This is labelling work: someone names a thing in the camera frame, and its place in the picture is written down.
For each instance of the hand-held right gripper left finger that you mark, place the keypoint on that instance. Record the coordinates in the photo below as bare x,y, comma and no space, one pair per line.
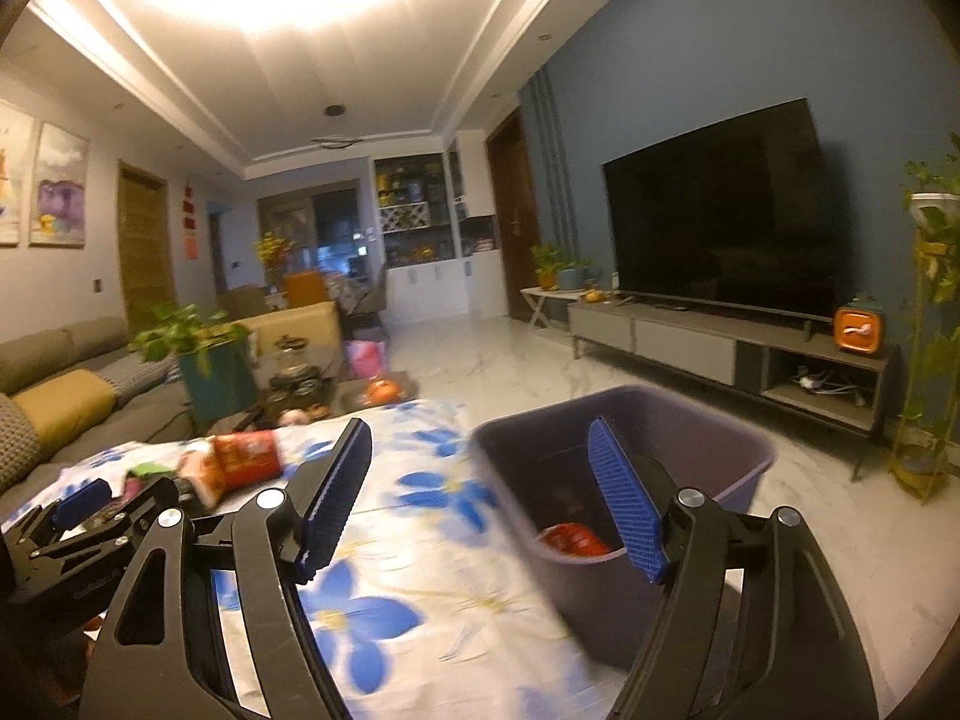
337,502

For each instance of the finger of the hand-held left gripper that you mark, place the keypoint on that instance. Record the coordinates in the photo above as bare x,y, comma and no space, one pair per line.
81,501
154,499

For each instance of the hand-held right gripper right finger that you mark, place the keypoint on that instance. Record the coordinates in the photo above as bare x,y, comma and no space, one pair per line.
622,502

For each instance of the red white plastic bag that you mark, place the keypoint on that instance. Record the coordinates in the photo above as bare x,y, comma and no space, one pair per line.
201,476

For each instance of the red patterned wrapper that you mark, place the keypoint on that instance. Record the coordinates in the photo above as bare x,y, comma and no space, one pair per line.
574,540

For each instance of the red paper cup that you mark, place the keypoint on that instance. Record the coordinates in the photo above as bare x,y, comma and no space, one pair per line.
247,461

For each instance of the grey plastic bin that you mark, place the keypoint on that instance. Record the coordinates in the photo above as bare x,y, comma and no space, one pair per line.
570,615

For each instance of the houndstooth cushion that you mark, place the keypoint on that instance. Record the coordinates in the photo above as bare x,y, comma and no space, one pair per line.
15,442

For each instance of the blue floral white blanket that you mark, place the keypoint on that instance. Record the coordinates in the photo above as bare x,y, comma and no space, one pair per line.
420,540

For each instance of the pig toy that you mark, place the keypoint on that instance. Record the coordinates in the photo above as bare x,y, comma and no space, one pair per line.
294,415

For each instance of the yellow cushion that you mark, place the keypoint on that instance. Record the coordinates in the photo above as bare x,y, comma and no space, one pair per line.
64,405

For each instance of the dark coffee table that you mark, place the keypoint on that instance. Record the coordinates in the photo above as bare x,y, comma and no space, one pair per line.
337,397

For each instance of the orange fruit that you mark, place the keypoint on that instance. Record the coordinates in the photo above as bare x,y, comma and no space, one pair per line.
381,390

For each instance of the grey patterned cushion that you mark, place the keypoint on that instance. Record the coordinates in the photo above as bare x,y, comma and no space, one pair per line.
139,375

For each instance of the pothos in teal planter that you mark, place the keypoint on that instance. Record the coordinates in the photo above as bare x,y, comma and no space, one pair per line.
217,382

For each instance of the pink gift bag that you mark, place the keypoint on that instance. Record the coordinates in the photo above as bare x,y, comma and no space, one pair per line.
366,358

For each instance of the glass teapot set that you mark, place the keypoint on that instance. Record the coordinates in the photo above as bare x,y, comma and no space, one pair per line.
294,360

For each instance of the grey sofa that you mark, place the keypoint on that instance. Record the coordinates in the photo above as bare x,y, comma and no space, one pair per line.
67,345

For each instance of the grey tv cabinet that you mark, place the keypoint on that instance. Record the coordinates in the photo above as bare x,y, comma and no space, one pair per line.
675,337

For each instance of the small orange pumpkin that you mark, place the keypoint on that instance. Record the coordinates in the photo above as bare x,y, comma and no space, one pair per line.
594,297

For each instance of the grey dining chair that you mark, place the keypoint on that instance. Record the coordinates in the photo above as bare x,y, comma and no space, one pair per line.
371,292

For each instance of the orange dining chair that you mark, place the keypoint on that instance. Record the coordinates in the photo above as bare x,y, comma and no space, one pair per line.
304,289

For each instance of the white folding side table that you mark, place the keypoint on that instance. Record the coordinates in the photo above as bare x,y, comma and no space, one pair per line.
544,300

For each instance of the teal round planter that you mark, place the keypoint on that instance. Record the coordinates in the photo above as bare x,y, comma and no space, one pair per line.
576,277

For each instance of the white display cabinet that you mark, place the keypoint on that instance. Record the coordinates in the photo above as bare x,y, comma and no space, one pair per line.
435,285

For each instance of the light wooden door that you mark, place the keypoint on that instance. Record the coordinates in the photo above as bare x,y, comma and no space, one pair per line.
146,247

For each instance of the small potted plant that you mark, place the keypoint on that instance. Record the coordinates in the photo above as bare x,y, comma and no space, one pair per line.
546,262

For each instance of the yellow flower bouquet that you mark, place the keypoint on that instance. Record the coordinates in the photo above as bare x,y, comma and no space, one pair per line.
271,249

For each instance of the red hanging decoration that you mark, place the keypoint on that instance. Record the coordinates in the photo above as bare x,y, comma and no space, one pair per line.
190,221

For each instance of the orange clock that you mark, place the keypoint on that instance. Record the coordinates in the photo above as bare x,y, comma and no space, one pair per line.
859,328

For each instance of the dark wooden door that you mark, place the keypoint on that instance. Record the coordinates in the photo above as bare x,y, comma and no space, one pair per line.
514,225

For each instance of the black television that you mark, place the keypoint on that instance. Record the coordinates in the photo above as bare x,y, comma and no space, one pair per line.
727,210

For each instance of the purple abstract painting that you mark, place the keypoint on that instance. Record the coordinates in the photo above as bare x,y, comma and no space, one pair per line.
60,187

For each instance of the gold plant stand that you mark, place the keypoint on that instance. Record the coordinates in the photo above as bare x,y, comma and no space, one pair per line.
919,360

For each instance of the ship painting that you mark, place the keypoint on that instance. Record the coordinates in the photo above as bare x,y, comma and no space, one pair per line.
15,172

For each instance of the black ceiling lamp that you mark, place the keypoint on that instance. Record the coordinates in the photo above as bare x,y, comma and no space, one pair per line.
336,142

